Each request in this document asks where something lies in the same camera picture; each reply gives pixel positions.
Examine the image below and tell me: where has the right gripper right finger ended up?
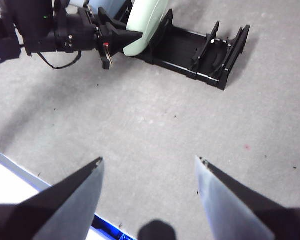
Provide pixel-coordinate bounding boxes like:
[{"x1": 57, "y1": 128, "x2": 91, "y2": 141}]
[{"x1": 194, "y1": 156, "x2": 300, "y2": 240}]

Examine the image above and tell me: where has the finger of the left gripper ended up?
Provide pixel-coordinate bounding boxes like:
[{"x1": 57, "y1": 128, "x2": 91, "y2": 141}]
[
  {"x1": 109, "y1": 26, "x2": 144, "y2": 57},
  {"x1": 97, "y1": 7, "x2": 128, "y2": 31}
]

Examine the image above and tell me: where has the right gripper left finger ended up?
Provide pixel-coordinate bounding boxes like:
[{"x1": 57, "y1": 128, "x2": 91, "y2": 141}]
[{"x1": 0, "y1": 156, "x2": 105, "y2": 240}]

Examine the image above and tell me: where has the blue round plate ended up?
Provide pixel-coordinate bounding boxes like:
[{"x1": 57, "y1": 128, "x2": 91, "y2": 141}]
[{"x1": 69, "y1": 0, "x2": 130, "y2": 21}]

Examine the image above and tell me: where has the green round plate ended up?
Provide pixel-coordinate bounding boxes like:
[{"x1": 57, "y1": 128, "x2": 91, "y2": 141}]
[{"x1": 122, "y1": 0, "x2": 170, "y2": 58}]

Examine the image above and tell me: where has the black plate rack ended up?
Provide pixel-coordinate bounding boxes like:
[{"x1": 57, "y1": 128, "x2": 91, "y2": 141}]
[{"x1": 113, "y1": 0, "x2": 251, "y2": 91}]

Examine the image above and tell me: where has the black cable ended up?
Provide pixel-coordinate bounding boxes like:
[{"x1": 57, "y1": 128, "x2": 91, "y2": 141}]
[{"x1": 36, "y1": 49, "x2": 83, "y2": 70}]

